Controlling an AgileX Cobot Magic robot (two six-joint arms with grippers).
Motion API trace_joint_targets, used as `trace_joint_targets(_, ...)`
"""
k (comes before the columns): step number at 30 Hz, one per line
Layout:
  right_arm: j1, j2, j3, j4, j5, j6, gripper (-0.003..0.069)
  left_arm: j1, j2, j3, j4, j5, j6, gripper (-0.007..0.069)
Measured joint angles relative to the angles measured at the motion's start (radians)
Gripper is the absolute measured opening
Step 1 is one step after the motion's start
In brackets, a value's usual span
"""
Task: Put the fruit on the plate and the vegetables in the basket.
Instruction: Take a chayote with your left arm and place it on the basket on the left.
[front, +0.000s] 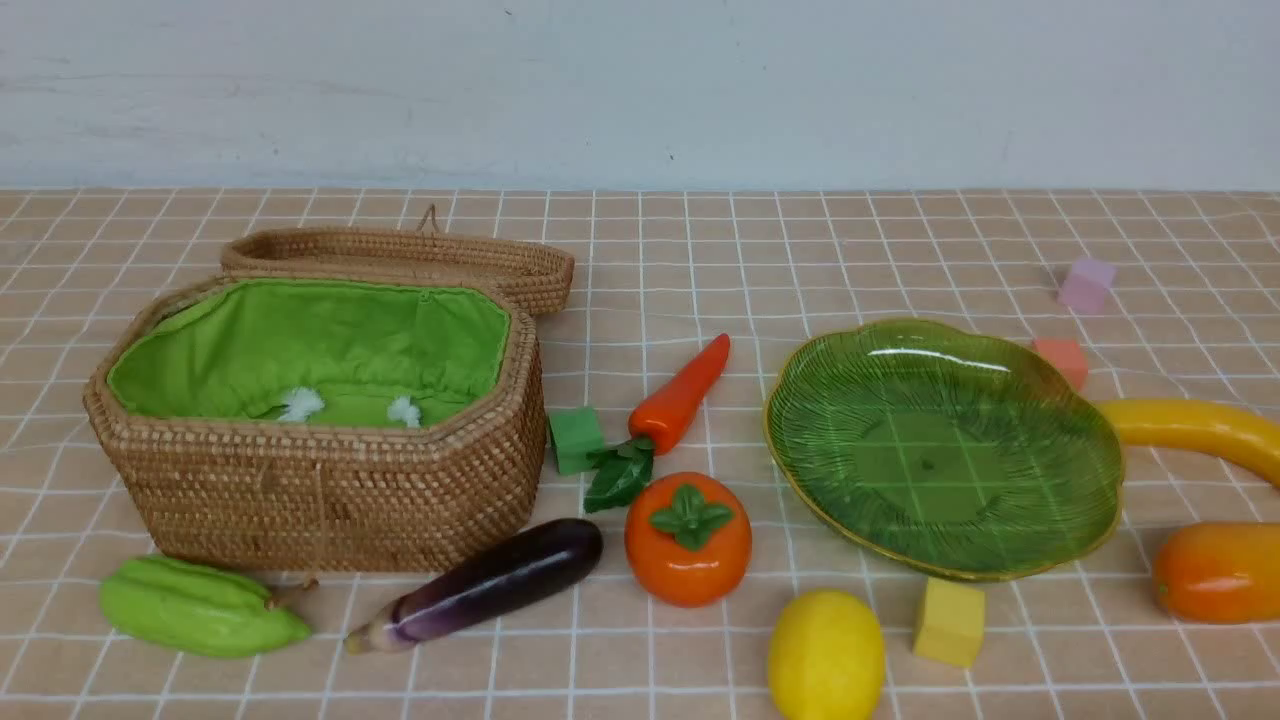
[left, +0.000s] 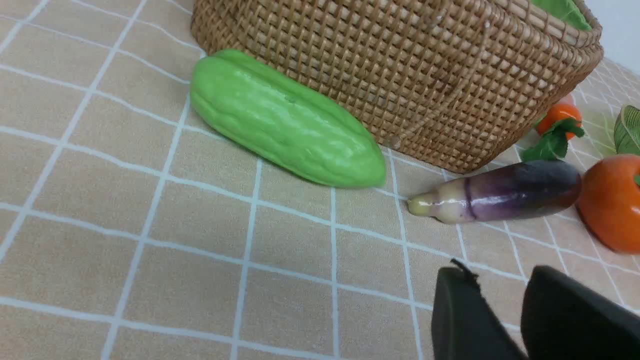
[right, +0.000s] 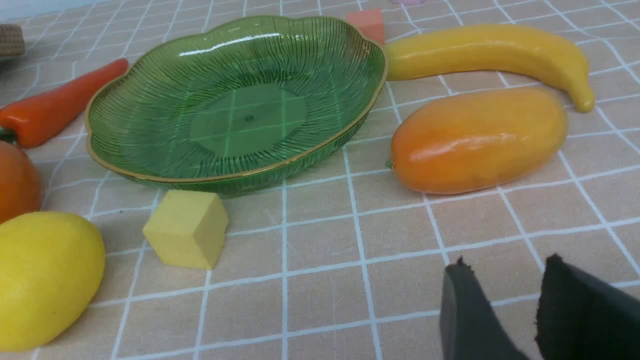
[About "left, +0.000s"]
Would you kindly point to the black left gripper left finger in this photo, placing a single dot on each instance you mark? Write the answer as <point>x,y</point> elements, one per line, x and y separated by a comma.
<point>463,325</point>

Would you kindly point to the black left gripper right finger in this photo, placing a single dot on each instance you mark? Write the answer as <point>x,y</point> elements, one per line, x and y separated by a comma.
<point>563,319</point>

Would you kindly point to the orange persimmon with leaf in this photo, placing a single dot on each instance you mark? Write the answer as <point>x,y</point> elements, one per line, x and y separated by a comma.
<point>609,204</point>

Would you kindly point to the purple eggplant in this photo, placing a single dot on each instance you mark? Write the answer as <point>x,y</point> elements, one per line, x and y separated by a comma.
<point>519,191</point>

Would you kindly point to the orange carrot with leaves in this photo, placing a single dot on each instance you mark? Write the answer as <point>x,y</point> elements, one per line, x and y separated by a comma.
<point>562,123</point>

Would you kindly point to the green bitter gourd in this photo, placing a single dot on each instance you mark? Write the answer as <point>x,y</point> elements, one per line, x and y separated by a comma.
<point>289,124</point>

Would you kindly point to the green glass plate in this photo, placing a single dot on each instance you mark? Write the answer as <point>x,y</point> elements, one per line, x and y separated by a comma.
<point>626,132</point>

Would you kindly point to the woven rattan basket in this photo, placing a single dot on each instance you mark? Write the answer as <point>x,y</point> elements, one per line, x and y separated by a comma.
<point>453,83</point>

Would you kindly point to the beige checked tablecloth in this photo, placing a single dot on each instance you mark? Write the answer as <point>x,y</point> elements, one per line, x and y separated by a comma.
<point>132,231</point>

